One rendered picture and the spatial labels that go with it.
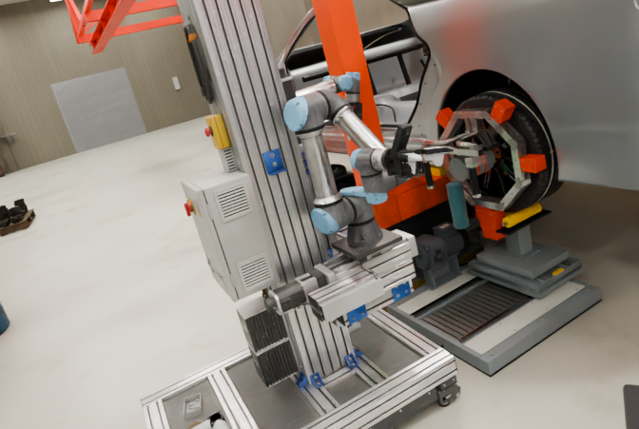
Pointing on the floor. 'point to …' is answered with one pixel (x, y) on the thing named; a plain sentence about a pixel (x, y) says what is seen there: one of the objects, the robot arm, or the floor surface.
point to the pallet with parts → (15, 217)
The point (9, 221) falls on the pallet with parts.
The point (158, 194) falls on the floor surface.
